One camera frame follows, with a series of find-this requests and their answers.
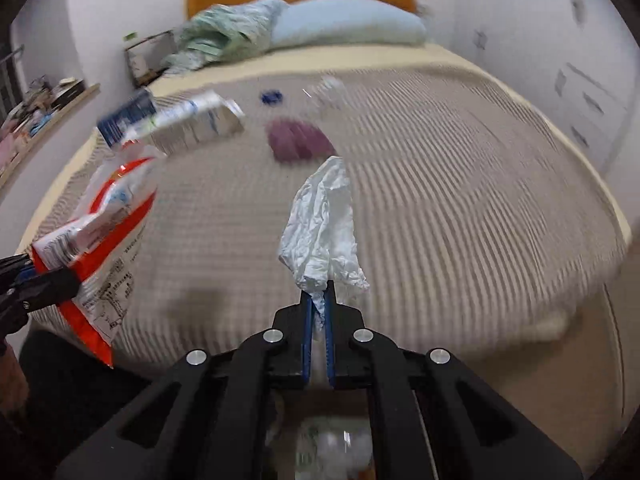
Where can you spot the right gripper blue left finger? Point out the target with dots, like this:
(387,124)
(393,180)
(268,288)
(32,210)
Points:
(307,306)

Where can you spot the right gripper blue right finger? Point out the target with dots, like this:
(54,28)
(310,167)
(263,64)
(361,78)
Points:
(329,301)

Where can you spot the white tissue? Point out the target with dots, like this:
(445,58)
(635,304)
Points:
(318,244)

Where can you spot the red snack bag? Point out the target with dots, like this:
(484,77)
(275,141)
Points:
(100,243)

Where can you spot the white milk carton box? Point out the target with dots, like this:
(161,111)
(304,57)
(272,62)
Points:
(185,123)

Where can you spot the purple cloth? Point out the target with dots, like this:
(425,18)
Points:
(292,140)

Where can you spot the blue bottle cap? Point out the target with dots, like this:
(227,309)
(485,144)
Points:
(271,97)

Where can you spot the clear plastic bottle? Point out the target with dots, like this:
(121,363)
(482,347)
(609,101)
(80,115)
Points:
(326,94)

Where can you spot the black metal bedside shelf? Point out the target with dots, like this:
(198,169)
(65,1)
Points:
(145,57)

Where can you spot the green floral quilt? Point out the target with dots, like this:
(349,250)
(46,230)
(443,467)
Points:
(224,34)

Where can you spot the light blue pillow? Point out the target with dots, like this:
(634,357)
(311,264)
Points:
(321,22)

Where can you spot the cream bed sheet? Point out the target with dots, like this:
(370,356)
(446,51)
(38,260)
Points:
(309,60)

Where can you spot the white wardrobe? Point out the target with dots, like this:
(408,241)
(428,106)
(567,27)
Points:
(575,60)

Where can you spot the wooden wall shelf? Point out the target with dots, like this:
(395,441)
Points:
(32,121)

